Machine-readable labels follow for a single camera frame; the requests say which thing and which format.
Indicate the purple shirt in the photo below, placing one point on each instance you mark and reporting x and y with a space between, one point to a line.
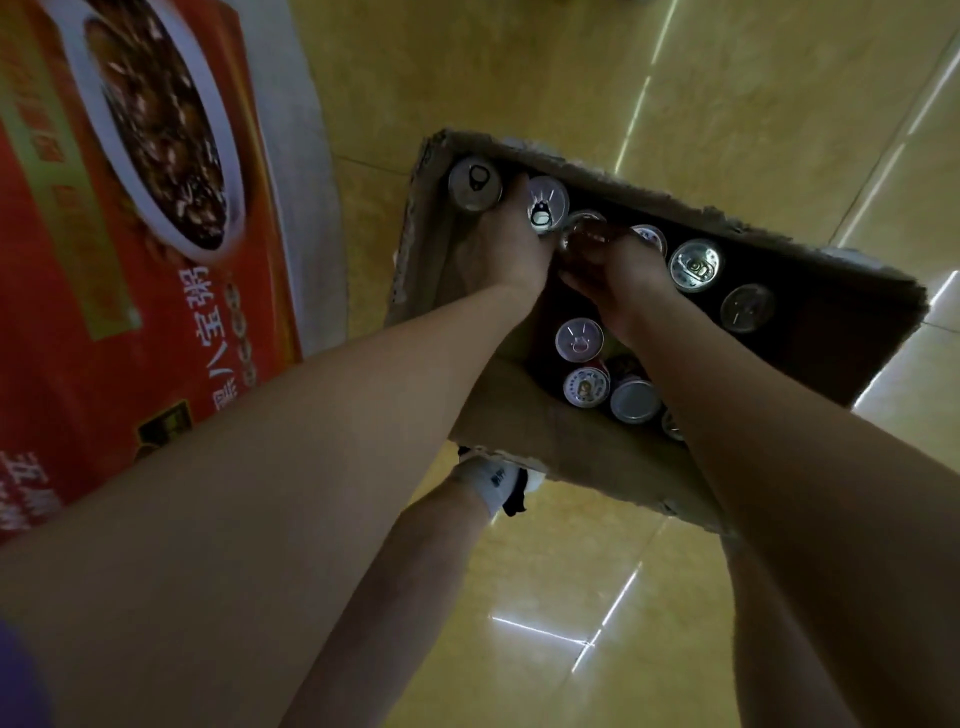
19 682

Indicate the person's left leg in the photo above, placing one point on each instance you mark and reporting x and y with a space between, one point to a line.
390 615

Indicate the person's left hand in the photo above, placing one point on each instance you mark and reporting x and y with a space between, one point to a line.
502 251

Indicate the person's right hand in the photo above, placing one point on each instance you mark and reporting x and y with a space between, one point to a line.
619 281

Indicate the person's left white sock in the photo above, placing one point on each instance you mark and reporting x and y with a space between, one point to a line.
484 480

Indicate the cans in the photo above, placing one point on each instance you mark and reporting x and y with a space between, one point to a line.
695 264

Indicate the red porridge print carton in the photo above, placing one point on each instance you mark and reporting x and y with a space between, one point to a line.
75 300

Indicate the can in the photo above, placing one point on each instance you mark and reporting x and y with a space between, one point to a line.
581 222

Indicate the person's leg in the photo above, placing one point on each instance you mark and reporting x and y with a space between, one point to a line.
390 615
780 660

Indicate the person's right leg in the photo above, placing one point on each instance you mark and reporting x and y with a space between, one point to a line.
780 660

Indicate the brown cardboard box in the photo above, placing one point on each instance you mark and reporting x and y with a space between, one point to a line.
525 427

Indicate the person's left white shoe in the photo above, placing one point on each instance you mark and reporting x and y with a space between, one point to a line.
517 499

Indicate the person's left forearm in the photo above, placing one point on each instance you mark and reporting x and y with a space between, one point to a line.
225 525

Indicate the person's right forearm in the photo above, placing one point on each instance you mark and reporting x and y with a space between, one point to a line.
810 510

